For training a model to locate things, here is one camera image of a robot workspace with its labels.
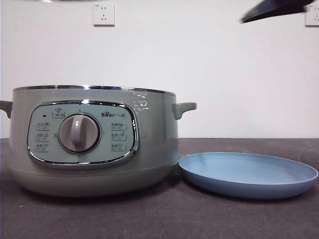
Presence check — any pale green electric steamer pot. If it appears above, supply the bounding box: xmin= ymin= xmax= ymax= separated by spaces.
xmin=0 ymin=84 xmax=197 ymax=199

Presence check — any white wall socket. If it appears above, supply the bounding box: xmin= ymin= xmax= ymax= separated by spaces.
xmin=305 ymin=4 xmax=319 ymax=27
xmin=92 ymin=3 xmax=116 ymax=27

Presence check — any blue round plate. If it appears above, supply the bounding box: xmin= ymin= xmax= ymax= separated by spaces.
xmin=177 ymin=152 xmax=319 ymax=200

